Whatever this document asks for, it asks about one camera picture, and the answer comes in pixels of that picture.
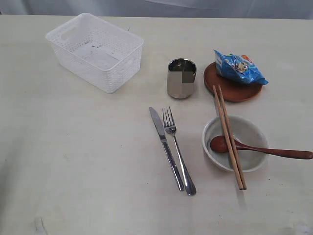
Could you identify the silver metal fork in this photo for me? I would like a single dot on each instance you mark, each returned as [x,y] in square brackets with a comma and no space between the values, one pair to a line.
[170,128]

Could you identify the silver metal table knife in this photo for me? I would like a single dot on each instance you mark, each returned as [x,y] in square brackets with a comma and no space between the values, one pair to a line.
[161,132]

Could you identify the clear glass cup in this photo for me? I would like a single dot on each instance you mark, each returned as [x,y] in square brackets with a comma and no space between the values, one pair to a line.
[180,78]

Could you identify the wooden chopstick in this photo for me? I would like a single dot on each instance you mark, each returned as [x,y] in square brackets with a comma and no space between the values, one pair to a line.
[232,139]
[227,138]

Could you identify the brown wooden spoon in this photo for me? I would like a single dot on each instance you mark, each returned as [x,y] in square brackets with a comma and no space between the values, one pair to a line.
[218,144]

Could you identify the white perforated plastic basket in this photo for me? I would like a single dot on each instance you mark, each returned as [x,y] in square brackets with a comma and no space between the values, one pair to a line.
[97,51]

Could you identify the brown round plate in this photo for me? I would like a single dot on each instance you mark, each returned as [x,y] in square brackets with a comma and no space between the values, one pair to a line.
[232,91]

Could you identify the cream floral ceramic bowl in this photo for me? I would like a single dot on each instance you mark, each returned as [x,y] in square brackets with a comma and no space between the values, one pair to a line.
[244,131]

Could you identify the blue snack bag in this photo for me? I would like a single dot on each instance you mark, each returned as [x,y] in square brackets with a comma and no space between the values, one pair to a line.
[238,68]

